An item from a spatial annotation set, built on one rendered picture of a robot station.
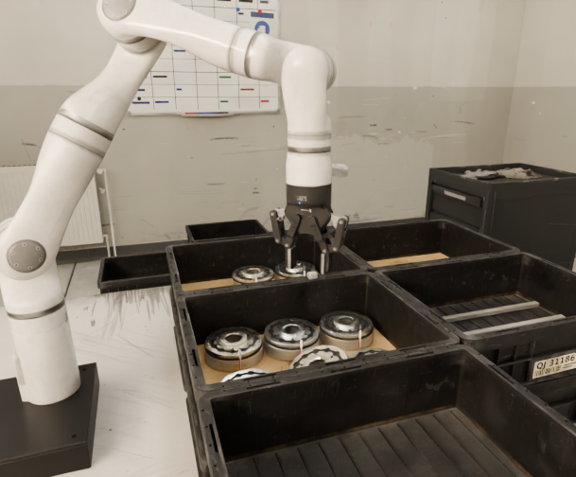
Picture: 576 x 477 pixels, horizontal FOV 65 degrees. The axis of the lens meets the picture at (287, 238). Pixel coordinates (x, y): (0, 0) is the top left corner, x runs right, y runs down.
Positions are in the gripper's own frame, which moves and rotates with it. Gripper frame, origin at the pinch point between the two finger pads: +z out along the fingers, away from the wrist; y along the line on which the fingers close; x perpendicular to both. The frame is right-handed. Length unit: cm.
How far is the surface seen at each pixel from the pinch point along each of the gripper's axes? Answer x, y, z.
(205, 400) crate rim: -30.7, -0.4, 7.2
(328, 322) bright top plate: 6.2, 1.8, 14.3
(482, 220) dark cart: 150, 23, 28
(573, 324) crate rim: 11.8, 42.2, 8.2
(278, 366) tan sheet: -7.2, -2.4, 17.3
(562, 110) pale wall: 401, 67, -10
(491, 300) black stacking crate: 38, 30, 18
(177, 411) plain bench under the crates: -11.5, -22.2, 30.3
